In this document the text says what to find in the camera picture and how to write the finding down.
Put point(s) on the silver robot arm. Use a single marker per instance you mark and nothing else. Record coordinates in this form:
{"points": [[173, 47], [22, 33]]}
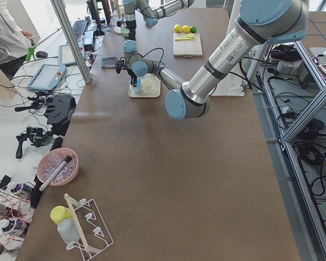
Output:
{"points": [[258, 22], [150, 16]]}

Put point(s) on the wooden cutting board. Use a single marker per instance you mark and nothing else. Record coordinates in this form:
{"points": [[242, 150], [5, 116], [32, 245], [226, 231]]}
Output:
{"points": [[187, 48]]}

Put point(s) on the green bowl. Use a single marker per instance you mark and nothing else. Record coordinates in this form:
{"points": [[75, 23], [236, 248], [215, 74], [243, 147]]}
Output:
{"points": [[125, 31]]}

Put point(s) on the beige rabbit tray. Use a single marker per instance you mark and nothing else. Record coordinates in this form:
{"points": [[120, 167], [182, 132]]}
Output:
{"points": [[156, 87]]}

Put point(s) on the black monitor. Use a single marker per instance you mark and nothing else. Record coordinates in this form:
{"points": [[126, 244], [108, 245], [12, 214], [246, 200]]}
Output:
{"points": [[94, 11]]}

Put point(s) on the cream white cup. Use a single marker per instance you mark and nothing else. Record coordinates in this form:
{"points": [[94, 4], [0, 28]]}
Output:
{"points": [[146, 84]]}

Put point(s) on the pink bowl with ice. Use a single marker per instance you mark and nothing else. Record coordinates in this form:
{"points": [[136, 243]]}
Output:
{"points": [[52, 160]]}

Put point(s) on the clear cup on rack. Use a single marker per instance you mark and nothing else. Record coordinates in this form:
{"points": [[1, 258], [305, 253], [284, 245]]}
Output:
{"points": [[68, 231]]}

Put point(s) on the yellow cup on rack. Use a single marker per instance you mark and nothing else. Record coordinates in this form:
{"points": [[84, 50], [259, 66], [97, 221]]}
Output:
{"points": [[60, 213]]}

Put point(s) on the blue teach pendant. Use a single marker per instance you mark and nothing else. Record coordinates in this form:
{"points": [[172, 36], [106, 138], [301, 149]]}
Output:
{"points": [[47, 77], [65, 56]]}

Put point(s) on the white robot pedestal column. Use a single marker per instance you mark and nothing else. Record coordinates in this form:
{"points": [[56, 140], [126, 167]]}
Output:
{"points": [[231, 85]]}

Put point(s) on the blue cup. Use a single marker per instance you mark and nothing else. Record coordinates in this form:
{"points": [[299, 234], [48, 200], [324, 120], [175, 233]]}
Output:
{"points": [[137, 87]]}

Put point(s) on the yellow lemon near lime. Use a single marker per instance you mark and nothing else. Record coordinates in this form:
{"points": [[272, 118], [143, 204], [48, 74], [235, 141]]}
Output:
{"points": [[186, 29]]}

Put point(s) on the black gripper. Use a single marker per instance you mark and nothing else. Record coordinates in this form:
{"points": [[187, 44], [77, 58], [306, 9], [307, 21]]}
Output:
{"points": [[131, 26], [130, 73]]}

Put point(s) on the grey folded cloth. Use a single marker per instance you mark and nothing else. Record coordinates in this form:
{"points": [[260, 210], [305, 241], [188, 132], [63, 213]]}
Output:
{"points": [[108, 62]]}

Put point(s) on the green lime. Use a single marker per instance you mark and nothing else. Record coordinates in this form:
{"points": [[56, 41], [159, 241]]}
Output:
{"points": [[193, 29]]}

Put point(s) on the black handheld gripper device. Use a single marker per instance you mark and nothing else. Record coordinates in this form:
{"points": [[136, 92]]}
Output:
{"points": [[36, 135]]}

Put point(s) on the yellow plastic knife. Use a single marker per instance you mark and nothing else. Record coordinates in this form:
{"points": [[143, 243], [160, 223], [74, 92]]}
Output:
{"points": [[179, 39]]}

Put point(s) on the yellow lemon far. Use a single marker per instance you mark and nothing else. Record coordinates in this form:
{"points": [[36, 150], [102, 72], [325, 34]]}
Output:
{"points": [[177, 28]]}

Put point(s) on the metal muddler in bowl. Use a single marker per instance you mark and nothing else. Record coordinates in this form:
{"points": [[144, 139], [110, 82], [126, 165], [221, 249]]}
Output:
{"points": [[50, 179]]}

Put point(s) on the wooden cup tree stand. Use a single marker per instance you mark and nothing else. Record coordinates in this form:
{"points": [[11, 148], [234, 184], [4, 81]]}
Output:
{"points": [[117, 15]]}

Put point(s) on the white wire rack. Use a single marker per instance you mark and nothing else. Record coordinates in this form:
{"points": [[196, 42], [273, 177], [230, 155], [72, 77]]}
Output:
{"points": [[95, 236]]}

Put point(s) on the aluminium frame post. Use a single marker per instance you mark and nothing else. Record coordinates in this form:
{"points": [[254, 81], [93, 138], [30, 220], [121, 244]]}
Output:
{"points": [[59, 9]]}

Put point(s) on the black keyboard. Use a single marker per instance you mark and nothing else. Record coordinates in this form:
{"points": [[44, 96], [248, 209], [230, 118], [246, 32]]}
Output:
{"points": [[79, 28]]}

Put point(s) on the person in white jacket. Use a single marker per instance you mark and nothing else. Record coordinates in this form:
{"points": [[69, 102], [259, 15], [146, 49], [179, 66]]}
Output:
{"points": [[14, 43]]}

